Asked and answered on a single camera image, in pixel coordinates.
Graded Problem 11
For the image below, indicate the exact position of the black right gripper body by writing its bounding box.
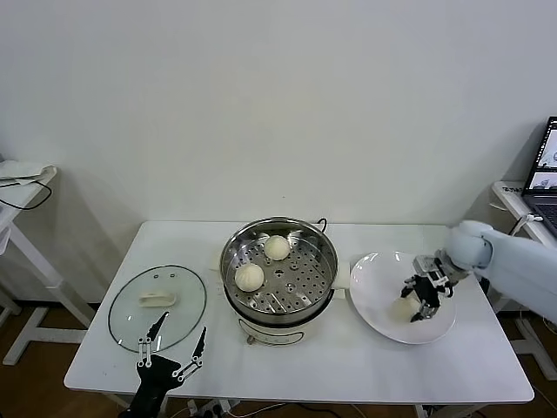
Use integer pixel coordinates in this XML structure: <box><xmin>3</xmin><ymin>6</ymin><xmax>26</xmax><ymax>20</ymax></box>
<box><xmin>413</xmin><ymin>273</ymin><xmax>441</xmax><ymax>307</ymax></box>

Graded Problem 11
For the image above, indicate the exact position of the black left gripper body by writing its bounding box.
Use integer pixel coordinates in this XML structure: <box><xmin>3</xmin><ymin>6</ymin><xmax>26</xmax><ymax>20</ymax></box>
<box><xmin>128</xmin><ymin>354</ymin><xmax>183</xmax><ymax>418</ymax></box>

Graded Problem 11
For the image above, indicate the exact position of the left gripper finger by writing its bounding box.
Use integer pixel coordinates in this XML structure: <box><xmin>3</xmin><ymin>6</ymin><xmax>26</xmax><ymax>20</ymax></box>
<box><xmin>137</xmin><ymin>311</ymin><xmax>171</xmax><ymax>369</ymax></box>
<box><xmin>171</xmin><ymin>326</ymin><xmax>208</xmax><ymax>383</ymax></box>

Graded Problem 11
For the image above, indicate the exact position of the white steamed baozi bun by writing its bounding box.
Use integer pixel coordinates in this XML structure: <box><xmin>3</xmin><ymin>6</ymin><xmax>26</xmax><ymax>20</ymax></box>
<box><xmin>388</xmin><ymin>297</ymin><xmax>419</xmax><ymax>324</ymax></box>
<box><xmin>234</xmin><ymin>263</ymin><xmax>265</xmax><ymax>293</ymax></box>
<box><xmin>264</xmin><ymin>234</ymin><xmax>291</xmax><ymax>261</ymax></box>

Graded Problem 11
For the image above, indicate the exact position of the round glass pot lid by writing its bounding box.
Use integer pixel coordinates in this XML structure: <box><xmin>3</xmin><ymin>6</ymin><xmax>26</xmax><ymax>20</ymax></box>
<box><xmin>107</xmin><ymin>264</ymin><xmax>208</xmax><ymax>354</ymax></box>

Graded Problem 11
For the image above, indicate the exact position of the stainless steel steamer basket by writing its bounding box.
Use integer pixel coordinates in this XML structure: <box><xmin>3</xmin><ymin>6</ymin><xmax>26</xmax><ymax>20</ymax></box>
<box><xmin>220</xmin><ymin>217</ymin><xmax>340</xmax><ymax>326</ymax></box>

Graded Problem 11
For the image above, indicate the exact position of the white round plate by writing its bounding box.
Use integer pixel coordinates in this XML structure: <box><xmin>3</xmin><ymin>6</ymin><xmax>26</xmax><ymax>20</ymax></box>
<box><xmin>349</xmin><ymin>251</ymin><xmax>457</xmax><ymax>346</ymax></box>

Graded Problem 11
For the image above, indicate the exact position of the white floor power strip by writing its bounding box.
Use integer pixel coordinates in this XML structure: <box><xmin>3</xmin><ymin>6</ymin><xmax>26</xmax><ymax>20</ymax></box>
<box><xmin>190</xmin><ymin>398</ymin><xmax>232</xmax><ymax>418</ymax></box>

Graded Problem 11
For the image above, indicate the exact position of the white side table with laptop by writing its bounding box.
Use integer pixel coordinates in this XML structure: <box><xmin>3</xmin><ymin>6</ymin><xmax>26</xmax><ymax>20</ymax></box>
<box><xmin>491</xmin><ymin>181</ymin><xmax>557</xmax><ymax>362</ymax></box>

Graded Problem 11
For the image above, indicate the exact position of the white side table with cloth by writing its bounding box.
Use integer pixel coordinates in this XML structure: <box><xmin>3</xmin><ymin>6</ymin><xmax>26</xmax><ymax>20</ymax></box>
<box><xmin>0</xmin><ymin>165</ymin><xmax>99</xmax><ymax>366</ymax></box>

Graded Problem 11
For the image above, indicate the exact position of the grey open laptop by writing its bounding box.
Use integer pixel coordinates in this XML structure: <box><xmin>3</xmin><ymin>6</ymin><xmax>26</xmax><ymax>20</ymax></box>
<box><xmin>524</xmin><ymin>116</ymin><xmax>557</xmax><ymax>239</ymax></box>

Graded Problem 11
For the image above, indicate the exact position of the white folded cloth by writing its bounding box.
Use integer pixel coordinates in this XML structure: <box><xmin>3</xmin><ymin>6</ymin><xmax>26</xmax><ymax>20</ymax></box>
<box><xmin>0</xmin><ymin>159</ymin><xmax>60</xmax><ymax>186</ymax></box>

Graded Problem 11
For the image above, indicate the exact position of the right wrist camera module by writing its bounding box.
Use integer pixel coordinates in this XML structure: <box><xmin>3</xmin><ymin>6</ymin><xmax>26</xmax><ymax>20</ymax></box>
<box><xmin>412</xmin><ymin>255</ymin><xmax>450</xmax><ymax>284</ymax></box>

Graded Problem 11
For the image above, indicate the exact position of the white laptop cable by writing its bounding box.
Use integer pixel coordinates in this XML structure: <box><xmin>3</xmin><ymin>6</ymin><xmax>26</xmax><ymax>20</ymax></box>
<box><xmin>511</xmin><ymin>212</ymin><xmax>545</xmax><ymax>239</ymax></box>

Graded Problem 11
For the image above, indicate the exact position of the thin black cable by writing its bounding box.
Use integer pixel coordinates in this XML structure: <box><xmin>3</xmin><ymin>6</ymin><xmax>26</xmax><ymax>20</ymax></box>
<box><xmin>0</xmin><ymin>176</ymin><xmax>56</xmax><ymax>210</ymax></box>

